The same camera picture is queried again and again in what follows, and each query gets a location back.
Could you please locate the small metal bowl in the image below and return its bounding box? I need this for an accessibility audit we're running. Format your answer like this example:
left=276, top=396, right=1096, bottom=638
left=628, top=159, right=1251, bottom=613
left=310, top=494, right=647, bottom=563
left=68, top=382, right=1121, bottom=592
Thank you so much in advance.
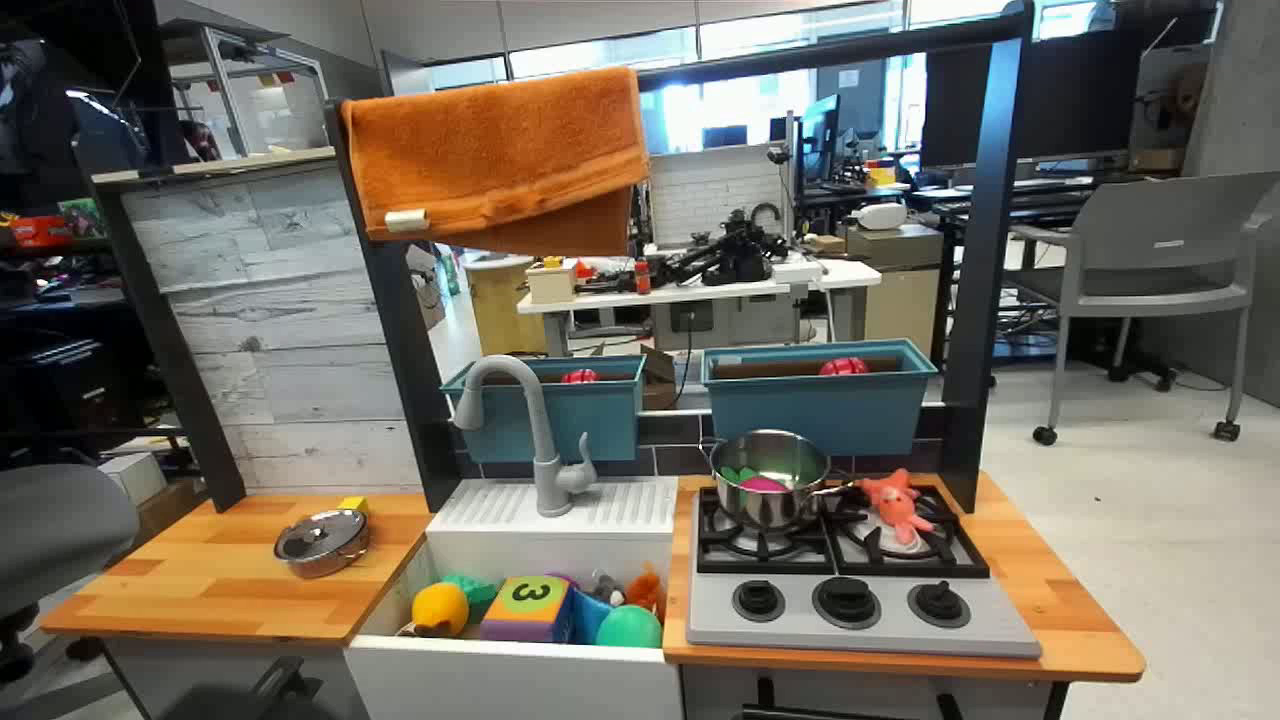
left=271, top=506, right=373, bottom=579

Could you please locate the wooden toy kitchen counter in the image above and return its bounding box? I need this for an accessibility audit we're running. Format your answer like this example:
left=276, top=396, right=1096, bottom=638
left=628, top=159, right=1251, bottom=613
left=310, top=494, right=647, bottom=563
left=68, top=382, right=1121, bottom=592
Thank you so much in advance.
left=37, top=472, right=1154, bottom=720

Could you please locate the grey office chair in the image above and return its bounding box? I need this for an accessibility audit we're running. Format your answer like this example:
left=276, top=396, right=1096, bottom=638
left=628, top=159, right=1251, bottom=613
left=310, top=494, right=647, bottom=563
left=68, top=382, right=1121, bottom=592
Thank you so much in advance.
left=0, top=458, right=146, bottom=693

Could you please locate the steel pot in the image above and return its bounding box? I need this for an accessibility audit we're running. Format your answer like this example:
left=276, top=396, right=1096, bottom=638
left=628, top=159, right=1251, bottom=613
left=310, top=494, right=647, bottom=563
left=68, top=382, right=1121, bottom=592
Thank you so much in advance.
left=707, top=422, right=863, bottom=532

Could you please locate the grey wheeled chair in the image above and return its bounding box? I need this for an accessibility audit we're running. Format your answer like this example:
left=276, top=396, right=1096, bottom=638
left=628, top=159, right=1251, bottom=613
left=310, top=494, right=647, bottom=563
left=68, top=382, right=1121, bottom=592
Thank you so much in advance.
left=1011, top=166, right=1280, bottom=446

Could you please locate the blue soft toy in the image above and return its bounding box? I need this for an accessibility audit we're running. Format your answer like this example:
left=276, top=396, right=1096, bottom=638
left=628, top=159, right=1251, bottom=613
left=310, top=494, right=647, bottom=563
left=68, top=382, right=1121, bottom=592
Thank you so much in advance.
left=563, top=583, right=616, bottom=646

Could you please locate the large teal planter bin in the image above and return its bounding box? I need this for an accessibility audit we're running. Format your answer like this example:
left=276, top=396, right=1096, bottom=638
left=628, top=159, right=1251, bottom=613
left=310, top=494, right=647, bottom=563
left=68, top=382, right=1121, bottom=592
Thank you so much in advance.
left=698, top=334, right=940, bottom=458

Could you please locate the pink shrimp toy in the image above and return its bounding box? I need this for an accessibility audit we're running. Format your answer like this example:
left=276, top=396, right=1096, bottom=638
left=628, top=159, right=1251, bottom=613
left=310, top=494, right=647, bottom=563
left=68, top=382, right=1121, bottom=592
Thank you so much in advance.
left=852, top=465, right=940, bottom=547

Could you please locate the dark green plush toy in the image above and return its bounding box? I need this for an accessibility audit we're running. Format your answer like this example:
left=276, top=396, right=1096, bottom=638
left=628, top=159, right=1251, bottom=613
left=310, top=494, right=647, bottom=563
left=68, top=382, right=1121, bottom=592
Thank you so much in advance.
left=441, top=572, right=505, bottom=625

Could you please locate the grey toy stove top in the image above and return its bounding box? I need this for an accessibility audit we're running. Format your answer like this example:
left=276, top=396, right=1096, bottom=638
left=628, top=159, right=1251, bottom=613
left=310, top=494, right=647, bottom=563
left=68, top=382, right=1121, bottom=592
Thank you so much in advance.
left=684, top=475, right=1043, bottom=662

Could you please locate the black kitchen frame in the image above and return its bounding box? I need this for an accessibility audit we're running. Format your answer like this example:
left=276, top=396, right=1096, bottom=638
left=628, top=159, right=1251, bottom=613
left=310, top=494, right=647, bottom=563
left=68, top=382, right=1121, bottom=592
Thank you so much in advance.
left=323, top=9, right=1031, bottom=514

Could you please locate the orange plush toy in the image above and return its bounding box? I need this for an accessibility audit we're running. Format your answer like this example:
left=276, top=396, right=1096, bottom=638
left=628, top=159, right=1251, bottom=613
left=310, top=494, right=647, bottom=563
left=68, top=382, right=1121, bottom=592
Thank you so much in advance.
left=622, top=563, right=670, bottom=621

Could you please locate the grey toy faucet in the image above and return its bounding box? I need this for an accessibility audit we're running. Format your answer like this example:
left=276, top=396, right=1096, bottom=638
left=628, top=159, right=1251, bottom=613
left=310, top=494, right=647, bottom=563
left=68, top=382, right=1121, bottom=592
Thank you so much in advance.
left=453, top=353, right=601, bottom=519

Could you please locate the black machine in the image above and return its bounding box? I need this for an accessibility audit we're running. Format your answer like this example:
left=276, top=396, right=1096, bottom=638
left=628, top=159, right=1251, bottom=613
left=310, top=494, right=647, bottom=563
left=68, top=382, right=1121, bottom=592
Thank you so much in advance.
left=674, top=200, right=805, bottom=288

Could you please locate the orange towel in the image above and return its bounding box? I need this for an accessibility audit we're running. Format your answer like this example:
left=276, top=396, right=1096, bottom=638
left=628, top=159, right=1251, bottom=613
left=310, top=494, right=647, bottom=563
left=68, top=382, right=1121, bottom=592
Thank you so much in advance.
left=341, top=63, right=655, bottom=259

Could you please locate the grey plush toy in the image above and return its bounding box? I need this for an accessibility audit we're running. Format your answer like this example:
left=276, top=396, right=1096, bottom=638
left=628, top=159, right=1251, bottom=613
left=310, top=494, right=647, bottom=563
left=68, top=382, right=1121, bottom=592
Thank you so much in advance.
left=585, top=572, right=632, bottom=613

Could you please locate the small teal planter bin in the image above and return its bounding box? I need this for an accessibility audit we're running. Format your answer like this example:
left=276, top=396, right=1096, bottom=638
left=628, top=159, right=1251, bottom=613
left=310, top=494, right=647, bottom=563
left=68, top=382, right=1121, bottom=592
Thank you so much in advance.
left=444, top=353, right=647, bottom=466

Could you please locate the wire storage shelf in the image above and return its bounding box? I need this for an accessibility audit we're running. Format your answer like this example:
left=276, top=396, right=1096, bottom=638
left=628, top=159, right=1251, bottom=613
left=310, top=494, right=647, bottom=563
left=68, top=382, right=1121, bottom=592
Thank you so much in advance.
left=155, top=15, right=335, bottom=162

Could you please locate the yellow round plush toy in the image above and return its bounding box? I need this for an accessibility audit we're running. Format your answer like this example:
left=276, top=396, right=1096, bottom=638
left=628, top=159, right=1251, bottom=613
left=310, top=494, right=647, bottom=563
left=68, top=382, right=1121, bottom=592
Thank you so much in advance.
left=405, top=579, right=471, bottom=638

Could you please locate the number three soft block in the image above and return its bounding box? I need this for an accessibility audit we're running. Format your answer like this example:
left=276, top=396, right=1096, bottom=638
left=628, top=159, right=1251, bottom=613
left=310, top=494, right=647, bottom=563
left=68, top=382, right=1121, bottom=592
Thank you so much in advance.
left=478, top=572, right=576, bottom=646

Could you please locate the white table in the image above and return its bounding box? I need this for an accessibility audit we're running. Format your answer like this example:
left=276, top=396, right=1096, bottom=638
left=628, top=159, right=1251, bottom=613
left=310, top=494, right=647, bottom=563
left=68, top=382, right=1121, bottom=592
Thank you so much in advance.
left=517, top=252, right=890, bottom=357

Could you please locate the stone pattern backsplash panel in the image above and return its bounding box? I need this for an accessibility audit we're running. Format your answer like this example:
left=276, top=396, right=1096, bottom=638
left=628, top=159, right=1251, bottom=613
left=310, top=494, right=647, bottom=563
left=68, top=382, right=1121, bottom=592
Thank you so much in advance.
left=121, top=157, right=426, bottom=494

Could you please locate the white toy sink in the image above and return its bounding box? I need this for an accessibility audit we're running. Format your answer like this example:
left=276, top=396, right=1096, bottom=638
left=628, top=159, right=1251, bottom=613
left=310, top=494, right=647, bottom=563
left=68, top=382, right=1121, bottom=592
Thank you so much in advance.
left=346, top=475, right=690, bottom=720

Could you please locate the black stove knob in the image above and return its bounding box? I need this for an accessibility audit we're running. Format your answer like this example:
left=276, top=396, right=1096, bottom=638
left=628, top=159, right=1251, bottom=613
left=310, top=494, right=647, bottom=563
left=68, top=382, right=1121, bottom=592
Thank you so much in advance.
left=727, top=575, right=789, bottom=625
left=905, top=575, right=971, bottom=633
left=814, top=572, right=884, bottom=633

